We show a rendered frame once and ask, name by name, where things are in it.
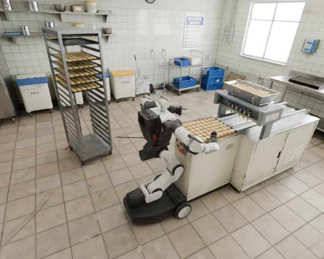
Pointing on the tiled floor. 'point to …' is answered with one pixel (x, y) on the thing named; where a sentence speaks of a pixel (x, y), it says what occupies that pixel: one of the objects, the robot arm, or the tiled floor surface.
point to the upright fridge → (0, 81)
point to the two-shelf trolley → (188, 75)
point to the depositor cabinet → (269, 150)
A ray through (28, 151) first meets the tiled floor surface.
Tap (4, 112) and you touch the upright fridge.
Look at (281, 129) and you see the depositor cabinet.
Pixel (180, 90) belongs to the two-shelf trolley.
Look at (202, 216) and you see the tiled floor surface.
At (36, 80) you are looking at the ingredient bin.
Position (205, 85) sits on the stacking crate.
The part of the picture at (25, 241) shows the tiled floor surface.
